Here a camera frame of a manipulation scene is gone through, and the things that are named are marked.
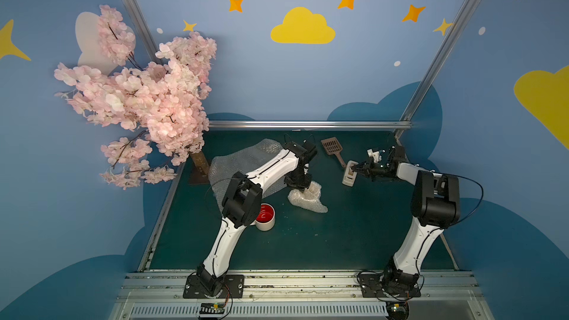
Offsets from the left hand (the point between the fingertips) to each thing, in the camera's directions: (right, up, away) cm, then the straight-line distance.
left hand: (303, 187), depth 92 cm
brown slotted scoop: (+18, +18, +25) cm, 36 cm away
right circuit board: (+30, -38, -18) cm, 52 cm away
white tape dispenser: (+23, +4, +10) cm, 25 cm away
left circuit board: (-32, -38, -18) cm, 53 cm away
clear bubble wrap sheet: (-37, +7, +14) cm, 41 cm away
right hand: (+24, +9, +7) cm, 26 cm away
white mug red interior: (-16, -12, -3) cm, 20 cm away
